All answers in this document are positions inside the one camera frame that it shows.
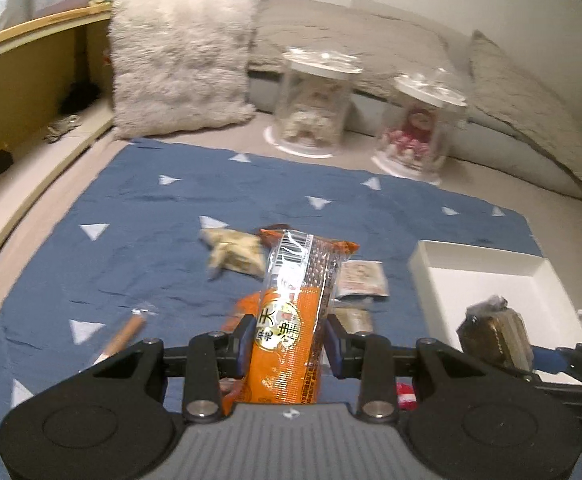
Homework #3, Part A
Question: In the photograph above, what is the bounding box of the silver brown cake packet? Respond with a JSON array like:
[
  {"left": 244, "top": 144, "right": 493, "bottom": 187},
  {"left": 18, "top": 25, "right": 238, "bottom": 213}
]
[{"left": 332, "top": 307, "right": 373, "bottom": 334}]

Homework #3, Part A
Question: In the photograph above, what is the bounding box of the small red candy packet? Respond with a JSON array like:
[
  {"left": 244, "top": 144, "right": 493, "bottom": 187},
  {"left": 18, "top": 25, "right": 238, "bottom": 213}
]
[{"left": 396, "top": 382, "right": 417, "bottom": 410}]

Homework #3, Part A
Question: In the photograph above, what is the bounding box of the brown cake clear wrapper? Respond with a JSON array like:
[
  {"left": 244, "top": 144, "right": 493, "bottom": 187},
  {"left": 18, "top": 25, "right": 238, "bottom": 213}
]
[{"left": 456, "top": 296, "right": 534, "bottom": 372}]

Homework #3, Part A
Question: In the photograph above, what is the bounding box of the beige printed snack packet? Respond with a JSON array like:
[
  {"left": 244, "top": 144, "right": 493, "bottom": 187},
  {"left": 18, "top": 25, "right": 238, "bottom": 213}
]
[{"left": 335, "top": 260, "right": 390, "bottom": 298}]

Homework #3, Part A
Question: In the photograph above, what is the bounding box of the orange long snack pack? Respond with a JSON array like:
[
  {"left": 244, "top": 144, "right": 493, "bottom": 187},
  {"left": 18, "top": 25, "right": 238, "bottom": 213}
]
[{"left": 223, "top": 230, "right": 358, "bottom": 414}]

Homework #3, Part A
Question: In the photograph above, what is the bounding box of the cream gold-print snack bag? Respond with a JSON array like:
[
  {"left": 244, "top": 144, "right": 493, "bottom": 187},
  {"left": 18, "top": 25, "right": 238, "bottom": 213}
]
[{"left": 200, "top": 228, "right": 266, "bottom": 280}]

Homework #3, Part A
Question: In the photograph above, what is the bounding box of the white cardboard tray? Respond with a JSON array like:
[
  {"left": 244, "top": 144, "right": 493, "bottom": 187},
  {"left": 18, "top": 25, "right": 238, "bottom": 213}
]
[{"left": 409, "top": 240, "right": 582, "bottom": 350}]

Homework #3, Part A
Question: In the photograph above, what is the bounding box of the dark brown chocolate packet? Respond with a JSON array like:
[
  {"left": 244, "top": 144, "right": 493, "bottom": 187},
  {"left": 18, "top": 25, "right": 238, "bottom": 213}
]
[{"left": 257, "top": 223, "right": 291, "bottom": 248}]

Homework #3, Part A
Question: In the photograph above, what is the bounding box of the blue triangle-pattern quilt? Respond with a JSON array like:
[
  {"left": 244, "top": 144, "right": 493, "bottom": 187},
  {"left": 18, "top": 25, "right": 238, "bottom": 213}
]
[{"left": 0, "top": 138, "right": 545, "bottom": 480}]

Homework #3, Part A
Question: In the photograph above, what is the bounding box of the grey folded duvet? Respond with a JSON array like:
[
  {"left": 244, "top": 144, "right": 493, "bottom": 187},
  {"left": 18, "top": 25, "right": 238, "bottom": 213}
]
[{"left": 249, "top": 72, "right": 582, "bottom": 200}]

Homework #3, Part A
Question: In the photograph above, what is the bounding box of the clear case red doll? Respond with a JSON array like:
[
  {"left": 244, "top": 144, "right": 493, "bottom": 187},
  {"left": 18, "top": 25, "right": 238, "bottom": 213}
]
[{"left": 371, "top": 67, "right": 468, "bottom": 185}]

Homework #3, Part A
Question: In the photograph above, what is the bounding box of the clear case white doll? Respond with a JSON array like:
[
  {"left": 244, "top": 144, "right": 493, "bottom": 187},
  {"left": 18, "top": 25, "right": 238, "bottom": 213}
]
[{"left": 264, "top": 47, "right": 363, "bottom": 159}]

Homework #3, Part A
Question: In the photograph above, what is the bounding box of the beige flat pillow right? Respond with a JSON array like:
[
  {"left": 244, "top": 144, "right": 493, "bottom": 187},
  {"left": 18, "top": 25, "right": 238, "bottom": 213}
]
[{"left": 469, "top": 30, "right": 582, "bottom": 182}]

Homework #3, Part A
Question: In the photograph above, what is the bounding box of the beige flat pillow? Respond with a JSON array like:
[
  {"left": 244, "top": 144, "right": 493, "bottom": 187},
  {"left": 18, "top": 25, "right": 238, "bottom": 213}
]
[
  {"left": 469, "top": 30, "right": 582, "bottom": 182},
  {"left": 249, "top": 0, "right": 457, "bottom": 98}
]

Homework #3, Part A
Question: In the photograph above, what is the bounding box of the small figurine on shelf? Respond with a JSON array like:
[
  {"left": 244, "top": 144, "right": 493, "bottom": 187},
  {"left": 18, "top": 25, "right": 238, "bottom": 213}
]
[{"left": 44, "top": 115, "right": 82, "bottom": 144}]

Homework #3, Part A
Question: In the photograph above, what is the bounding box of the white fluffy pillow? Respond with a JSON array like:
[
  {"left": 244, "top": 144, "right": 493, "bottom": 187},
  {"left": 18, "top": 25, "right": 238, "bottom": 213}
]
[{"left": 109, "top": 0, "right": 256, "bottom": 140}]

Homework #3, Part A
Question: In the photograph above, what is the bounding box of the beige flat pillow left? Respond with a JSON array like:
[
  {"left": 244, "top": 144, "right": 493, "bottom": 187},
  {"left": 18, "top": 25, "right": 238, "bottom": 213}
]
[{"left": 249, "top": 0, "right": 457, "bottom": 98}]

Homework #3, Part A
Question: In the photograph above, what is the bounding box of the wooden bed-side shelf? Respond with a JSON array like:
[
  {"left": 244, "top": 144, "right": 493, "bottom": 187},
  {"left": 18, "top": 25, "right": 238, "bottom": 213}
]
[{"left": 0, "top": 2, "right": 113, "bottom": 248}]

